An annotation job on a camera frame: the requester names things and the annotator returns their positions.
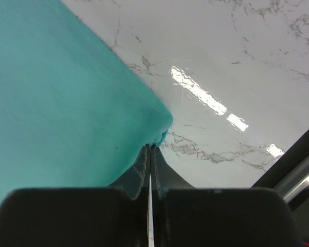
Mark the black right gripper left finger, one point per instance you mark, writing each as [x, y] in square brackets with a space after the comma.
[134, 205]

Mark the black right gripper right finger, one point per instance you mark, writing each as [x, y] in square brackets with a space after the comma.
[163, 178]

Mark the teal t shirt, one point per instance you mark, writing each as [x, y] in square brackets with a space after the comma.
[72, 114]

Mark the aluminium rail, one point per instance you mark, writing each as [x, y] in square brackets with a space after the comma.
[295, 182]

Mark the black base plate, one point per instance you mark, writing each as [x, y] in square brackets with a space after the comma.
[284, 165]

